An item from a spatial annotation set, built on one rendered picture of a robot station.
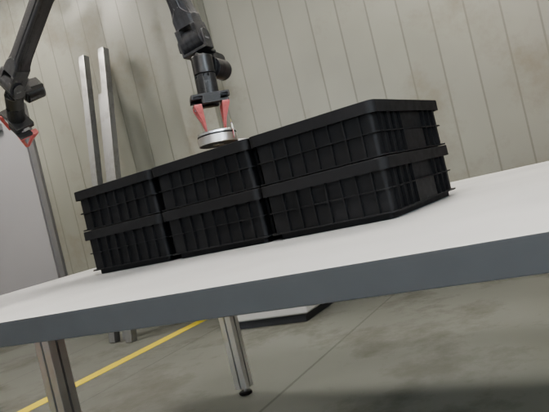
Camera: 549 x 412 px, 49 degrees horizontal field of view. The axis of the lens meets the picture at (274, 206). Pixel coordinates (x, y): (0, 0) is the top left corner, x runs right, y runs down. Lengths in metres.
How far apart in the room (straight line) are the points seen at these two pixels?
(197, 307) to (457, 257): 0.33
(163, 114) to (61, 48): 1.23
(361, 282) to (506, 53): 3.39
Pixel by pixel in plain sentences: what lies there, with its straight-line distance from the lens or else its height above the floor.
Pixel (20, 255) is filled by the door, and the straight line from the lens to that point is 6.25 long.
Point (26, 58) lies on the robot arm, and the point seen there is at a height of 1.38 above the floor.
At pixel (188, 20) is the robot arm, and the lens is 1.65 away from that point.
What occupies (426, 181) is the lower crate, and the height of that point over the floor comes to 0.75.
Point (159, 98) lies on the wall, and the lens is 5.00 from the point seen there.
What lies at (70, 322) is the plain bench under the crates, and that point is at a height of 0.68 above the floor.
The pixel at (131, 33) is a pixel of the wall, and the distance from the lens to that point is 5.22.
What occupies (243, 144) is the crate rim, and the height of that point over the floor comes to 0.92.
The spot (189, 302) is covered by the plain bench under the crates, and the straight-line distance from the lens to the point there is 0.79.
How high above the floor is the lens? 0.79
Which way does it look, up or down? 1 degrees down
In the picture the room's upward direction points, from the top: 13 degrees counter-clockwise
